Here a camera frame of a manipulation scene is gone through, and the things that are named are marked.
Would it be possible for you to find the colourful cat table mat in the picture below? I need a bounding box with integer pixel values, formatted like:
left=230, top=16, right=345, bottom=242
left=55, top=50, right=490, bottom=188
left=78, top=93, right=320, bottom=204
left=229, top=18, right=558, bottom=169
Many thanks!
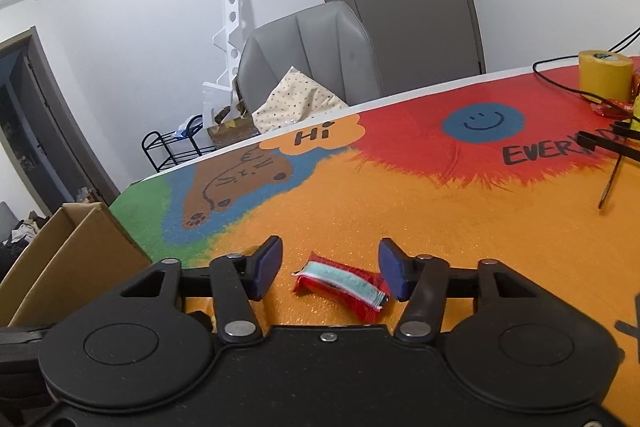
left=112, top=66, right=639, bottom=425

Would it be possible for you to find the red teal snack packet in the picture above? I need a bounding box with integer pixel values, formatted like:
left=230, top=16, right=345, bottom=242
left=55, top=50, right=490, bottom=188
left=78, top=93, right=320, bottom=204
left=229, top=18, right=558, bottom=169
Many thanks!
left=293, top=253, right=390, bottom=324

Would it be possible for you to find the black metal shoe rack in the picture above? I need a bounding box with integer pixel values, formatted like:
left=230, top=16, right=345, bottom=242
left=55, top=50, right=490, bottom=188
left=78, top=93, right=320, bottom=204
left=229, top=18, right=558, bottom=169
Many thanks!
left=141, top=115, right=216, bottom=172

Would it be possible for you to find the brown cardboard box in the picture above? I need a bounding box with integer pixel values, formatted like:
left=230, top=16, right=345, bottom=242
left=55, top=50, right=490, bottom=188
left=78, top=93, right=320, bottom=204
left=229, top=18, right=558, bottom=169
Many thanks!
left=1, top=202, right=151, bottom=327

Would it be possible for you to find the yellow plastic bag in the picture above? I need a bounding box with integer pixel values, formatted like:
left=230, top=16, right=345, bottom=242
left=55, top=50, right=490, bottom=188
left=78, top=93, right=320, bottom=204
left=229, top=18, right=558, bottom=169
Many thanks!
left=629, top=93, right=640, bottom=132

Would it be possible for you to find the cream dotted cushion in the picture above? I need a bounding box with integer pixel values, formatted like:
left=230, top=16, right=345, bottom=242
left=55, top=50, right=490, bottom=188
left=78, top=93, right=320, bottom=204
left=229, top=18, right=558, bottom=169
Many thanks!
left=252, top=67, right=347, bottom=134

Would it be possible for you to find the brown SF paper bag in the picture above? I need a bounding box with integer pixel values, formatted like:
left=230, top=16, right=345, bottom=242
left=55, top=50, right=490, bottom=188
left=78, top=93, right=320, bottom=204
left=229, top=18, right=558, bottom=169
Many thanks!
left=206, top=92, right=259, bottom=148

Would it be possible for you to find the yellow tape roll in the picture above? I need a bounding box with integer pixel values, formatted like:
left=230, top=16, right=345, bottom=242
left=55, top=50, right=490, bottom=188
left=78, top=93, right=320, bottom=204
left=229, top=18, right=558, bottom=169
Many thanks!
left=578, top=50, right=634, bottom=103

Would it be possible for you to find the grey padded chair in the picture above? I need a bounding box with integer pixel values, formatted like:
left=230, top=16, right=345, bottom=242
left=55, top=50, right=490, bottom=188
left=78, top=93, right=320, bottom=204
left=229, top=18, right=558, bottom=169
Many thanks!
left=236, top=1, right=383, bottom=112

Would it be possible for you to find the black wire stand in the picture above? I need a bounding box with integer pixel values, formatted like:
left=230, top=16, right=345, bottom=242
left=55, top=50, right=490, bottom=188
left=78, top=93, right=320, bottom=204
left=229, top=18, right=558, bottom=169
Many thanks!
left=576, top=120, right=640, bottom=210

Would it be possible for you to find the white perforated shelf board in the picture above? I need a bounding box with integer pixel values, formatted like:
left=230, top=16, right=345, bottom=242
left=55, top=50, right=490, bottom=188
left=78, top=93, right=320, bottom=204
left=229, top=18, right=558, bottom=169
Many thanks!
left=202, top=0, right=246, bottom=128

